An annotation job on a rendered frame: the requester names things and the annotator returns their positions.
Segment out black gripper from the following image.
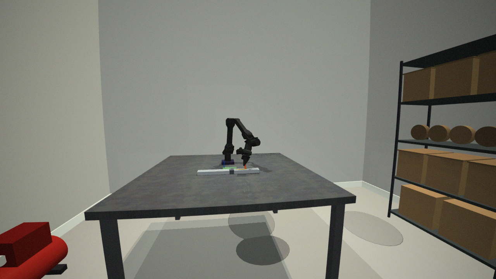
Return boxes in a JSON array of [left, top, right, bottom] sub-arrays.
[[241, 146, 252, 166]]

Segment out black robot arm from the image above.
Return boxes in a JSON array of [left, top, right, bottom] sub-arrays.
[[222, 118, 260, 161]]

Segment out light grey metal rail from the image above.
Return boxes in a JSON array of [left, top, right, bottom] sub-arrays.
[[197, 168, 260, 175]]

